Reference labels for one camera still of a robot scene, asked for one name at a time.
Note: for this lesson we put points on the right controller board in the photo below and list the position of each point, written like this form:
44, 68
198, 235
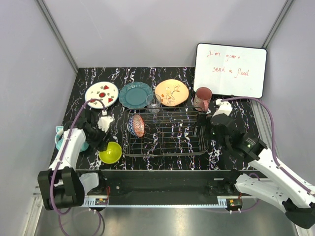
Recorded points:
235, 203

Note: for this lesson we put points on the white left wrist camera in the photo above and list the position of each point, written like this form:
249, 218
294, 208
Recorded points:
105, 121

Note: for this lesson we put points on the blue red patterned bowl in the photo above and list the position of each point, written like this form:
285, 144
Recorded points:
136, 126

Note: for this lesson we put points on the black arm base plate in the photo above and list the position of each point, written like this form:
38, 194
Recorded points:
123, 182

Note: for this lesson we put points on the controller board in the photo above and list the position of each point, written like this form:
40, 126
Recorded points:
235, 203
102, 201

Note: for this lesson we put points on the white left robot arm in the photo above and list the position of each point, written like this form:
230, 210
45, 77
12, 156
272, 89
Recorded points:
60, 185

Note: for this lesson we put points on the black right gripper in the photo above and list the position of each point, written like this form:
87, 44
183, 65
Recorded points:
203, 119

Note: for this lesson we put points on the white watermelon pattern plate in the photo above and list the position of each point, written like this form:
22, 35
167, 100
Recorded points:
106, 92

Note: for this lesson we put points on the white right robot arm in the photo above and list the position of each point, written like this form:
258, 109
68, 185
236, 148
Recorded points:
290, 194

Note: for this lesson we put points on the yellow green bowl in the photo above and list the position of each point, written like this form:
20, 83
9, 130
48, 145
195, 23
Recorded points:
112, 154

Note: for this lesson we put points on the white dry erase board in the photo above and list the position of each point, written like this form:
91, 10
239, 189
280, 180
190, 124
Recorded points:
230, 70

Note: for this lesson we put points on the teal cat ear headphones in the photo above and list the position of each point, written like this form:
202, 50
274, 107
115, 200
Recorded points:
59, 139

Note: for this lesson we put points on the black wire dish rack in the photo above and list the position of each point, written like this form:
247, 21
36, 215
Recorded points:
172, 131

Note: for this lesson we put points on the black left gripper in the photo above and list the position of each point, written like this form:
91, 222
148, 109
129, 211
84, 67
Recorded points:
100, 144

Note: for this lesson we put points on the left controller board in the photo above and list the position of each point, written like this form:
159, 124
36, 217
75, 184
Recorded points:
102, 201

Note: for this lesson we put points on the teal scalloped plate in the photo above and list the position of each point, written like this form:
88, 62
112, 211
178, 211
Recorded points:
134, 95

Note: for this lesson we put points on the orange bird pattern plate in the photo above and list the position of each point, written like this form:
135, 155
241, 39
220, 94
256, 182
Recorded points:
172, 92

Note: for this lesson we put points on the pink ceramic mug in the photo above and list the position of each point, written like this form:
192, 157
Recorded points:
202, 99

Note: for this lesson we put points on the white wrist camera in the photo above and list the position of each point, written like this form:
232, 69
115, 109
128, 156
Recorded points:
224, 107
105, 121

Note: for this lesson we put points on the clear drinking glass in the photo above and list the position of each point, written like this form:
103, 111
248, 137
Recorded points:
153, 103

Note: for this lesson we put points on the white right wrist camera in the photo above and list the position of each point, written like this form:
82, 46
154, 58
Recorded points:
224, 107

